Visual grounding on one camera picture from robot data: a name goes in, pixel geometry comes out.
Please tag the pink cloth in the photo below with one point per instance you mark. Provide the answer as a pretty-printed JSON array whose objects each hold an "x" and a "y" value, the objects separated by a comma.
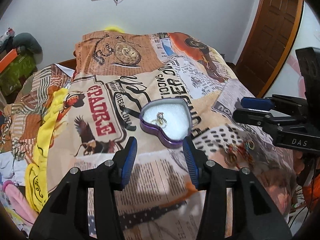
[{"x": 19, "y": 203}]

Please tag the yellow pillow behind bed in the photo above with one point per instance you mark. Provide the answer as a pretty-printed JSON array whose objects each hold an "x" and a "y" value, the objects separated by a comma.
[{"x": 114, "y": 28}]

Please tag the purple heart-shaped tin box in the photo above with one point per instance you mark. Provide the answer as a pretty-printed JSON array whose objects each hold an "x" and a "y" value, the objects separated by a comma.
[{"x": 168, "y": 119}]

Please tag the orange box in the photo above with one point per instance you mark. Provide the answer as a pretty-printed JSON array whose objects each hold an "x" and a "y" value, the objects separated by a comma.
[{"x": 8, "y": 59}]

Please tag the brown wooden door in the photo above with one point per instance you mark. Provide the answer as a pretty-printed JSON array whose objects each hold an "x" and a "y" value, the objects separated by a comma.
[{"x": 269, "y": 42}]

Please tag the dark grey plush cushion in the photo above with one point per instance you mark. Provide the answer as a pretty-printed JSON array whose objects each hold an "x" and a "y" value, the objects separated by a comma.
[{"x": 26, "y": 42}]

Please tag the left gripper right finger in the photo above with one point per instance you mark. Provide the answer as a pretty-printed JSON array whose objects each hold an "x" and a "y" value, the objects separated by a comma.
[{"x": 195, "y": 160}]

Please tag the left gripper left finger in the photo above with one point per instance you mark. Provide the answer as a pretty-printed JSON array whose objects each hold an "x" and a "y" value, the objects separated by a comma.
[{"x": 123, "y": 164}]

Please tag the yellow cloth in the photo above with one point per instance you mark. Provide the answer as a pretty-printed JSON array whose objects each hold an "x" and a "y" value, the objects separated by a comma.
[{"x": 36, "y": 173}]

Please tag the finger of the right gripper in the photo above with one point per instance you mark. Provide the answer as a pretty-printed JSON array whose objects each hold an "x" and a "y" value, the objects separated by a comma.
[
  {"x": 256, "y": 103},
  {"x": 252, "y": 117}
]

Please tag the newspaper print bedspread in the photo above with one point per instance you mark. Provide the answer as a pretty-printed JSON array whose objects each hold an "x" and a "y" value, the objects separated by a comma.
[{"x": 156, "y": 88}]

